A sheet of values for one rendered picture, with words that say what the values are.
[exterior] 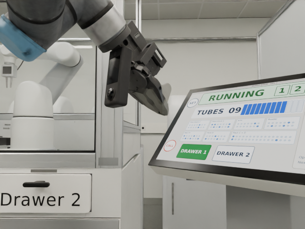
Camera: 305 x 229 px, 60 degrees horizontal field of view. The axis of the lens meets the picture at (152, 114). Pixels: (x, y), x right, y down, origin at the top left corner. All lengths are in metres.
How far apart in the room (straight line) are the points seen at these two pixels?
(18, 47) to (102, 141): 0.46
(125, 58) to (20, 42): 0.18
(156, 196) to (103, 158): 3.29
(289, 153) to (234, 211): 0.23
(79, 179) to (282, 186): 0.54
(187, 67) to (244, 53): 0.88
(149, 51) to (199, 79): 3.55
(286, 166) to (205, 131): 0.23
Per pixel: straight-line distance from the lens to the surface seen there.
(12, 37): 0.44
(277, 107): 0.69
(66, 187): 0.84
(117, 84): 0.50
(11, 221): 0.95
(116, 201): 0.84
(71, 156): 0.84
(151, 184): 4.05
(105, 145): 0.82
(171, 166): 0.70
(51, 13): 0.39
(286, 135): 0.62
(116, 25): 0.51
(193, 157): 0.68
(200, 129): 0.74
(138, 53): 0.56
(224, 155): 0.64
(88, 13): 0.50
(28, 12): 0.39
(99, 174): 0.83
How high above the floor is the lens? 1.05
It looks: 4 degrees up
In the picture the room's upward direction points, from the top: straight up
